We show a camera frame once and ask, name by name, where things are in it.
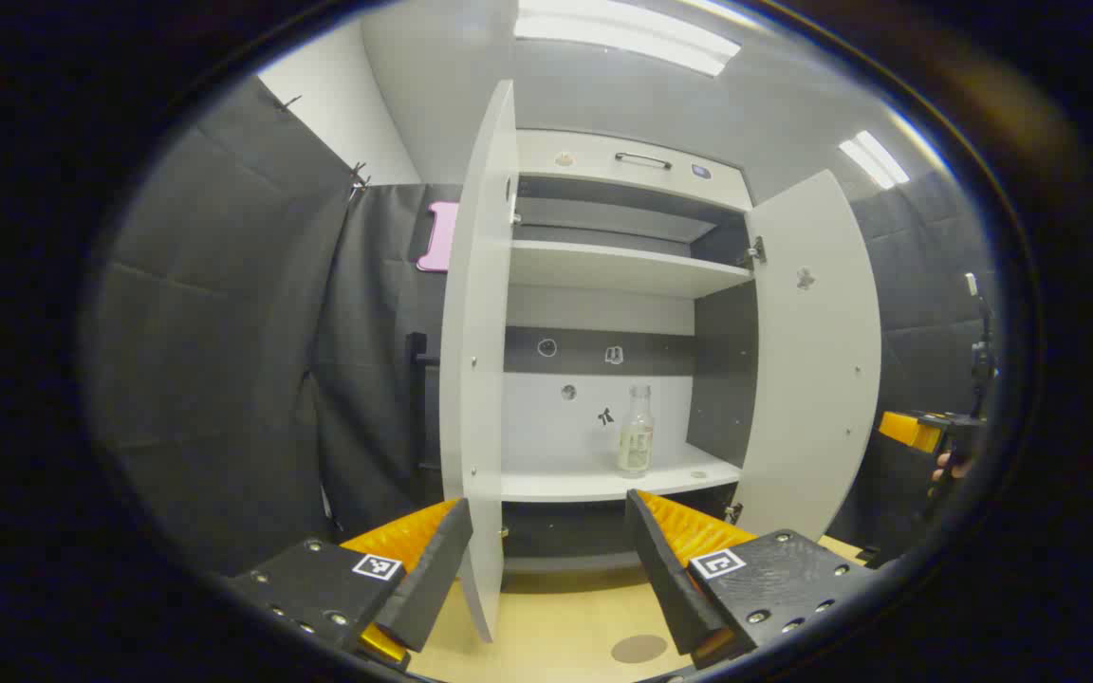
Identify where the white and grey cabinet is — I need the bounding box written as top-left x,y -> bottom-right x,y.
499,128 -> 761,575

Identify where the white cabinet shelf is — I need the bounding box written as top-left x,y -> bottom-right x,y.
509,239 -> 754,301
501,441 -> 743,504

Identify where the round grey coaster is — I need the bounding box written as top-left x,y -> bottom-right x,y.
611,634 -> 669,665

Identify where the small ceiling light panel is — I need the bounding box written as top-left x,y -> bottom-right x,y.
839,130 -> 911,189

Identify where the black door handle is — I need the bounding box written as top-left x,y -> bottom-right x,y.
406,332 -> 441,471

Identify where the large ceiling light panel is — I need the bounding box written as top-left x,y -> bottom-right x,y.
513,0 -> 742,77

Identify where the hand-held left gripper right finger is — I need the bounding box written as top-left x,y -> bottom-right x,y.
624,489 -> 880,670

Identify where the white cabinet drawer front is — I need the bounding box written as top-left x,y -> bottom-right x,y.
515,129 -> 754,212

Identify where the white cabinet door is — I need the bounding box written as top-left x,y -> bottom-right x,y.
439,79 -> 520,644
732,169 -> 882,544

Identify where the clear glass bottle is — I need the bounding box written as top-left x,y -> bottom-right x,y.
617,384 -> 656,478

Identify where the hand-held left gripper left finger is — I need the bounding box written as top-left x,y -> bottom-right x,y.
224,497 -> 474,670

